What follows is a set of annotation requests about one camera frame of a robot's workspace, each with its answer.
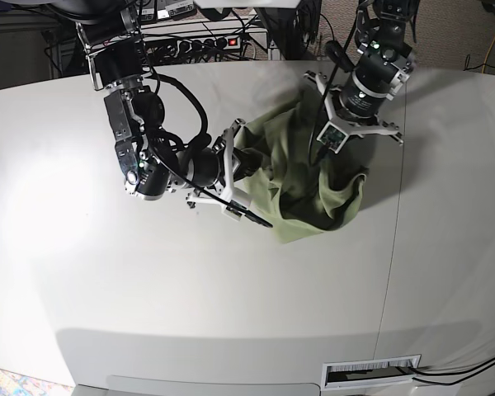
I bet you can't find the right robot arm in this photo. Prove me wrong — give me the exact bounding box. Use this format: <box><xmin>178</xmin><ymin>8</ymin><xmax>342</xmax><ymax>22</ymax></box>
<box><xmin>44</xmin><ymin>1</ymin><xmax>261</xmax><ymax>215</ymax></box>

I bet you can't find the camera black cable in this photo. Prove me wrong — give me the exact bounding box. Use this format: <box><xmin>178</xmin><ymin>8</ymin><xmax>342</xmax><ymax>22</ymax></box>
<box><xmin>144</xmin><ymin>139</ymin><xmax>274</xmax><ymax>229</ymax></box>
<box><xmin>307</xmin><ymin>7</ymin><xmax>364</xmax><ymax>164</ymax></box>

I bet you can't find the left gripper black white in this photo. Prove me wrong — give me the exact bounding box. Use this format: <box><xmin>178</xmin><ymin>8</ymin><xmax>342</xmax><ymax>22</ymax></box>
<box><xmin>304</xmin><ymin>70</ymin><xmax>403</xmax><ymax>144</ymax></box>

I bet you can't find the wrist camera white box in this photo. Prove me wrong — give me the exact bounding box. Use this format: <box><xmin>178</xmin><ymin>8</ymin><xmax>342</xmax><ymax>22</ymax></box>
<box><xmin>317</xmin><ymin>121</ymin><xmax>350</xmax><ymax>153</ymax></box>
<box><xmin>221</xmin><ymin>196</ymin><xmax>252</xmax><ymax>222</ymax></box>

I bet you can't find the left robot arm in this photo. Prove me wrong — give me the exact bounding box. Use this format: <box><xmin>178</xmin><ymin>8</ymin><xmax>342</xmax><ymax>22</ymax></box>
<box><xmin>304</xmin><ymin>1</ymin><xmax>419</xmax><ymax>153</ymax></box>

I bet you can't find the black power strip red switch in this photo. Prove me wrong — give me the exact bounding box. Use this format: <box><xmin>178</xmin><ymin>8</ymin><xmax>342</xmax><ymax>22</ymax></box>
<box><xmin>166</xmin><ymin>35</ymin><xmax>243</xmax><ymax>52</ymax></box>

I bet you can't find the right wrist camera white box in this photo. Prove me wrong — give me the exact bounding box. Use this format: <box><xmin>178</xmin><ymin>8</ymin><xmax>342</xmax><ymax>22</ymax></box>
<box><xmin>221</xmin><ymin>196</ymin><xmax>252</xmax><ymax>222</ymax></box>

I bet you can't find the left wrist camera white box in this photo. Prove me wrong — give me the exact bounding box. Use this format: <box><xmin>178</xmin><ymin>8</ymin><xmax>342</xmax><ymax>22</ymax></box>
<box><xmin>317</xmin><ymin>121</ymin><xmax>350</xmax><ymax>153</ymax></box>

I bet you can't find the table cable grommet with brush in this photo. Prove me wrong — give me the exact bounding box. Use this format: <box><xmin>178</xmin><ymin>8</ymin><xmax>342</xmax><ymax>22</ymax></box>
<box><xmin>321</xmin><ymin>355</ymin><xmax>422</xmax><ymax>391</ymax></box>

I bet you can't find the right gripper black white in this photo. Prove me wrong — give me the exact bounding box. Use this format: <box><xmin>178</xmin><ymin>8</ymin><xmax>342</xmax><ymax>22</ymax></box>
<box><xmin>177</xmin><ymin>119</ymin><xmax>264</xmax><ymax>209</ymax></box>

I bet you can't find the black cable at grommet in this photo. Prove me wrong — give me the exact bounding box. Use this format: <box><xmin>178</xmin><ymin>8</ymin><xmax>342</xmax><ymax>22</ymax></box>
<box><xmin>412</xmin><ymin>353</ymin><xmax>495</xmax><ymax>385</ymax></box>

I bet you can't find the grey table leg column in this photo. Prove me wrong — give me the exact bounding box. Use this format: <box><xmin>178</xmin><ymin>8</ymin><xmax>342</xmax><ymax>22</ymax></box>
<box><xmin>255</xmin><ymin>7</ymin><xmax>297</xmax><ymax>60</ymax></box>

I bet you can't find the green T-shirt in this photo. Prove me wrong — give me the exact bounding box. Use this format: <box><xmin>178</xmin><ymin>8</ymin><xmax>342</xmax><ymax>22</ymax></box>
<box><xmin>234</xmin><ymin>87</ymin><xmax>368</xmax><ymax>243</ymax></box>

